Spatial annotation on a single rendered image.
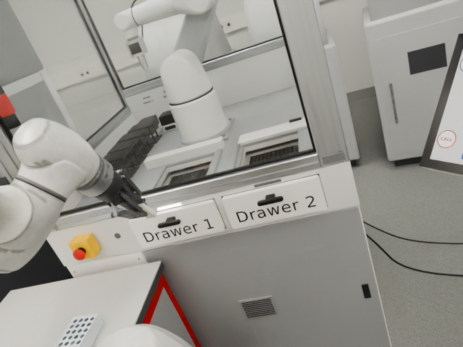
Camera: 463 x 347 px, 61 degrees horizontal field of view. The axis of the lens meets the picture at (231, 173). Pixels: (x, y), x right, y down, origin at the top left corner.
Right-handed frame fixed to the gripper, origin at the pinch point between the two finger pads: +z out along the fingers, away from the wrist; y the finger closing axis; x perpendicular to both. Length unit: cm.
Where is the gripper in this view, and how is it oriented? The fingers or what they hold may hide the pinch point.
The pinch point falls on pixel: (145, 211)
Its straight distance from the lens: 108.4
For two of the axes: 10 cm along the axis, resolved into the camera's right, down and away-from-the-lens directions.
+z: 3.3, 4.3, 8.4
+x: -9.4, 2.2, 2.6
